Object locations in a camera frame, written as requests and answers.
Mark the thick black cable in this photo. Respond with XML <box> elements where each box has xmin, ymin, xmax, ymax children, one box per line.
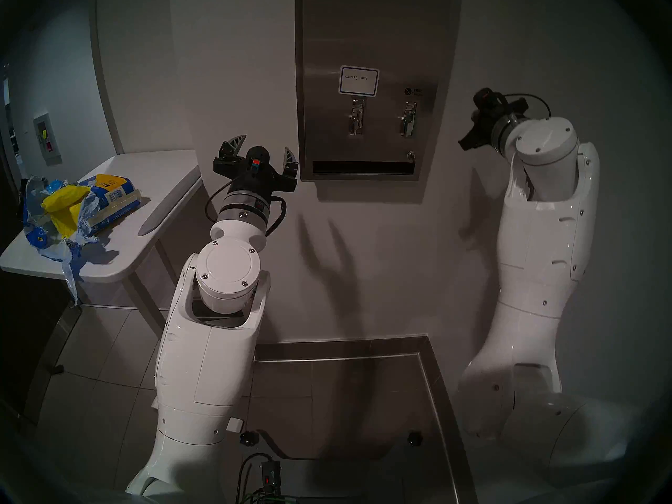
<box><xmin>265</xmin><ymin>195</ymin><xmax>287</xmax><ymax>238</ymax></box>

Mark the white table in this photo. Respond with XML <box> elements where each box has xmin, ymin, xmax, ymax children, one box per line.
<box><xmin>0</xmin><ymin>150</ymin><xmax>245</xmax><ymax>434</ymax></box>

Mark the yellow wrapped pad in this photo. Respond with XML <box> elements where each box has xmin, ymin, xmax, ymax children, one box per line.
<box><xmin>41</xmin><ymin>184</ymin><xmax>91</xmax><ymax>239</ymax></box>

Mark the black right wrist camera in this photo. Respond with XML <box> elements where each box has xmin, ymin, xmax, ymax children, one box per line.
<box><xmin>472</xmin><ymin>87</ymin><xmax>506</xmax><ymax>115</ymax></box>

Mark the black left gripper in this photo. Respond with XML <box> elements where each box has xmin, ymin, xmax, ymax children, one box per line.
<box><xmin>213</xmin><ymin>134</ymin><xmax>300</xmax><ymax>196</ymax></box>

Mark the black power box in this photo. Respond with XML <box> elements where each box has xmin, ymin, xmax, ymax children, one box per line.
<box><xmin>236</xmin><ymin>452</ymin><xmax>281</xmax><ymax>504</ymax></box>

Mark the dark robot base platform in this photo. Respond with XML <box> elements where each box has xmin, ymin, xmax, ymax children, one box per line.
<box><xmin>260</xmin><ymin>429</ymin><xmax>457</xmax><ymax>504</ymax></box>

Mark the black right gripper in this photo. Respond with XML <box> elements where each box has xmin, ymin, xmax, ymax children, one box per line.
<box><xmin>458</xmin><ymin>98</ymin><xmax>530</xmax><ymax>152</ymax></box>

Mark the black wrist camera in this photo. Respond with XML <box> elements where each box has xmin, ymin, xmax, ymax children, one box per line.
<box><xmin>245</xmin><ymin>145</ymin><xmax>270</xmax><ymax>176</ymax></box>
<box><xmin>472</xmin><ymin>87</ymin><xmax>506</xmax><ymax>115</ymax></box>

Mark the white label blue border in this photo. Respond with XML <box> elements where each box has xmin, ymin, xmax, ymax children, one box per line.
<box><xmin>339</xmin><ymin>65</ymin><xmax>380</xmax><ymax>97</ymax></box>

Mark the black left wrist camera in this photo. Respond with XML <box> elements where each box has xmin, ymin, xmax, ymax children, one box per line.
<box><xmin>245</xmin><ymin>145</ymin><xmax>270</xmax><ymax>176</ymax></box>

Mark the stainless steel dispenser cabinet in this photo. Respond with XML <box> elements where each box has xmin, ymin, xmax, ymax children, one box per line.
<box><xmin>294</xmin><ymin>0</ymin><xmax>465</xmax><ymax>182</ymax></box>

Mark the blue pad package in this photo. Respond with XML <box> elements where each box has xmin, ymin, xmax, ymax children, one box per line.
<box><xmin>24</xmin><ymin>173</ymin><xmax>143</xmax><ymax>305</ymax></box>

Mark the thin black cable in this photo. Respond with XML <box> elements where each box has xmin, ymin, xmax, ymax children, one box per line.
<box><xmin>205</xmin><ymin>184</ymin><xmax>227</xmax><ymax>223</ymax></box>

